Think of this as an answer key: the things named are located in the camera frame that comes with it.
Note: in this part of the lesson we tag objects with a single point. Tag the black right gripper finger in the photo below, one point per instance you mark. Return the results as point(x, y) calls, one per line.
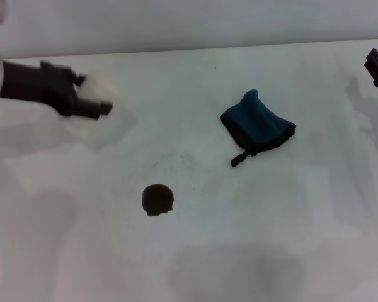
point(371, 68)
point(375, 56)

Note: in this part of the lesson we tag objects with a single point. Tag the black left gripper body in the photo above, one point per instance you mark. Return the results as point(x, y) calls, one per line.
point(41, 83)

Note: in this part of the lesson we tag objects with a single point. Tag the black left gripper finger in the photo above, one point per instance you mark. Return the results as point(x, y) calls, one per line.
point(78, 79)
point(93, 108)

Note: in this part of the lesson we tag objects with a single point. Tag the white paper cup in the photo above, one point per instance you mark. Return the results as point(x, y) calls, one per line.
point(97, 89)

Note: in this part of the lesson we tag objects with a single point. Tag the blue rag with black trim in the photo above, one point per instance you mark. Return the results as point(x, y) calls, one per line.
point(256, 122)

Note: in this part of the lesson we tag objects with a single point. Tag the black water stain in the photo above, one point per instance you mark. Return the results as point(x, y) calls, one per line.
point(157, 199)

